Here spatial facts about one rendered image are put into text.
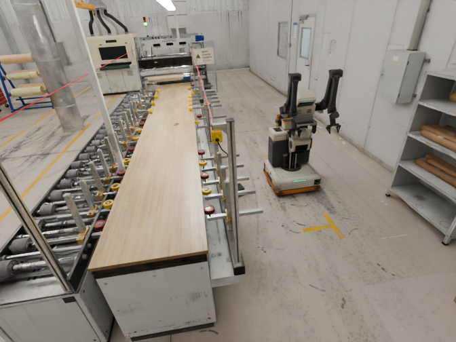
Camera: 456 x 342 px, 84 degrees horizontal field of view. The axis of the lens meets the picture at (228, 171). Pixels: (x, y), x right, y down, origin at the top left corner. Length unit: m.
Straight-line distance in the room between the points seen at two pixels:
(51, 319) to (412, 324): 2.62
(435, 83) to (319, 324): 2.65
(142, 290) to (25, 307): 0.71
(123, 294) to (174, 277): 0.35
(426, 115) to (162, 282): 3.18
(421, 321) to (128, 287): 2.22
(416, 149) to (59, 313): 3.84
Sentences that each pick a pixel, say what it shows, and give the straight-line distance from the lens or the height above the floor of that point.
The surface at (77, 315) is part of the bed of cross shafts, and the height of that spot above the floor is 0.48.
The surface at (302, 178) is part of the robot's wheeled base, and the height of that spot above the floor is 0.27.
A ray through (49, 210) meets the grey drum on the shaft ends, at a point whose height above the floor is 0.83.
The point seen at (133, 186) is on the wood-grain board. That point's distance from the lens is 2.39.
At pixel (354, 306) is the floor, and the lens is 2.62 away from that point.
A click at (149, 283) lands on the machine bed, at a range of 1.87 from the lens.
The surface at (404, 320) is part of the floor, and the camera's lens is 2.70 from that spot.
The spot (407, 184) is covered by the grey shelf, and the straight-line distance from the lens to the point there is 4.06.
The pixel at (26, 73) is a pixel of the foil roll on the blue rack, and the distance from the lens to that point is 10.36.
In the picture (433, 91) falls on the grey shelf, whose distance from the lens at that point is 3.57.
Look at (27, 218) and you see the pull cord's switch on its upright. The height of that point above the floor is 1.30.
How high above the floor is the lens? 2.11
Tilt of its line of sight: 31 degrees down
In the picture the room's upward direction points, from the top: 4 degrees counter-clockwise
